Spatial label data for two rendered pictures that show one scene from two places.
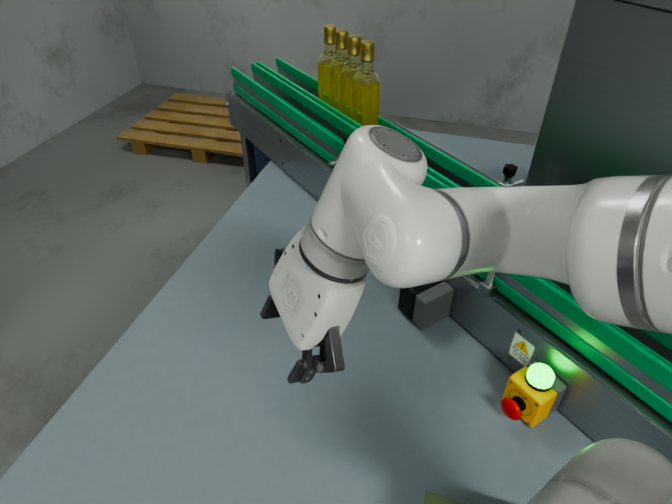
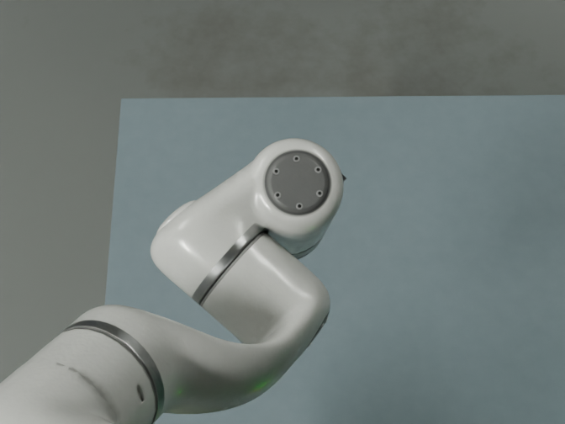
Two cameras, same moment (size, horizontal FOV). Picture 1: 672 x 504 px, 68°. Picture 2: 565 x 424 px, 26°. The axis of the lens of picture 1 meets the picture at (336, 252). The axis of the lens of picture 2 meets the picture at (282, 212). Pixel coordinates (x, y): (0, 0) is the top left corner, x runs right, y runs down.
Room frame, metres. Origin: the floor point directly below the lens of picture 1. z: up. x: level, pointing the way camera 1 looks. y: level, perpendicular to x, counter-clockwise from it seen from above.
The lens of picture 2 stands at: (0.21, -0.55, 2.09)
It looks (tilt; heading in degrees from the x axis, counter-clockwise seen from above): 56 degrees down; 72
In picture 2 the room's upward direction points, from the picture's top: straight up
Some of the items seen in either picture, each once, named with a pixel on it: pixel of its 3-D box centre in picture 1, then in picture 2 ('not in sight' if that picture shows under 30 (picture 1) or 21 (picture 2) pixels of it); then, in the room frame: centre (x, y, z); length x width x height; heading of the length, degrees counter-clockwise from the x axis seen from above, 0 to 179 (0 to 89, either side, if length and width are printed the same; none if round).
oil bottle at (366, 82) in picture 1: (365, 97); not in sight; (1.28, -0.08, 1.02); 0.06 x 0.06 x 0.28; 33
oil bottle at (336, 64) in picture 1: (341, 84); not in sight; (1.38, -0.02, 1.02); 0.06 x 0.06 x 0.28; 33
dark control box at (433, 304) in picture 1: (424, 299); not in sight; (0.76, -0.19, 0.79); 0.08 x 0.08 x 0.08; 33
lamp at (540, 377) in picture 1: (540, 375); not in sight; (0.53, -0.35, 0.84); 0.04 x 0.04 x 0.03
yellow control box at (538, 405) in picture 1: (532, 394); not in sight; (0.53, -0.34, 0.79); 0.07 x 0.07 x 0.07; 33
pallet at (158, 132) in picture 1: (224, 129); not in sight; (3.15, 0.75, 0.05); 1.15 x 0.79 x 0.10; 73
